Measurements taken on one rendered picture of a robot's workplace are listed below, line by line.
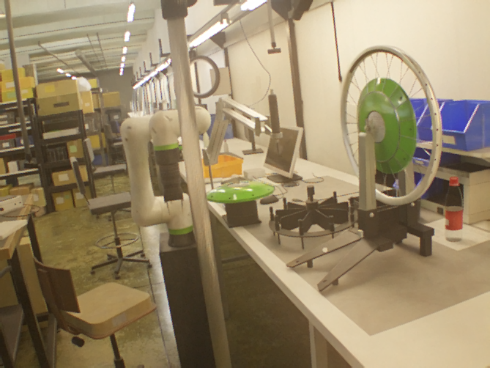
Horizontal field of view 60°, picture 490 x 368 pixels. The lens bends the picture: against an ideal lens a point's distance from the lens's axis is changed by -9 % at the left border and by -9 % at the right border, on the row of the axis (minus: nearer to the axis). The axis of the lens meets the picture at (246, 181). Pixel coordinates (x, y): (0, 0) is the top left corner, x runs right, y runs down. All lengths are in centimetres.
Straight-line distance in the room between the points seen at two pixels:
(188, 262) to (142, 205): 35
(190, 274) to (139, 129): 74
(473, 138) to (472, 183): 20
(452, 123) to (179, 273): 142
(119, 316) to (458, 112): 169
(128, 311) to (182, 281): 33
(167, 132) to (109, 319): 89
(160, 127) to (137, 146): 45
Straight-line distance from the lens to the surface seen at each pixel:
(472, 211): 193
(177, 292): 233
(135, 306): 218
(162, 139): 169
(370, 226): 153
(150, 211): 220
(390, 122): 145
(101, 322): 209
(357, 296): 136
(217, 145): 253
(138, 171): 214
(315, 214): 182
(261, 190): 202
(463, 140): 176
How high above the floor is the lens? 153
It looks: 12 degrees down
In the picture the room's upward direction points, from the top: 7 degrees counter-clockwise
